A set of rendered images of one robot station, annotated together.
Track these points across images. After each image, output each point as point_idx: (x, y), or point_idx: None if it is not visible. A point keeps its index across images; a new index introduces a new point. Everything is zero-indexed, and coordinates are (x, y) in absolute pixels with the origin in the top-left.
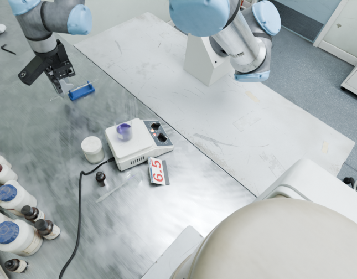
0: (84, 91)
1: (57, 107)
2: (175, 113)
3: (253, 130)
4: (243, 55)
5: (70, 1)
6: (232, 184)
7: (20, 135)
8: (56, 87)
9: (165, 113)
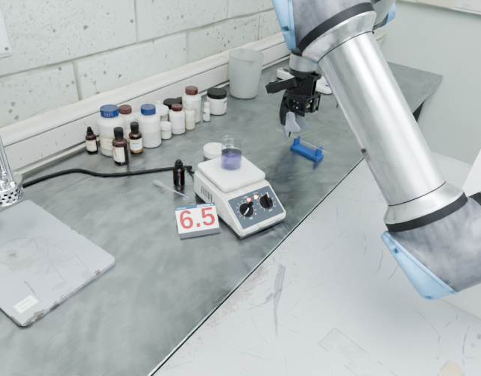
0: (308, 152)
1: (274, 141)
2: (316, 239)
3: (332, 371)
4: (370, 160)
5: None
6: (187, 321)
7: (229, 127)
8: (280, 111)
9: (311, 227)
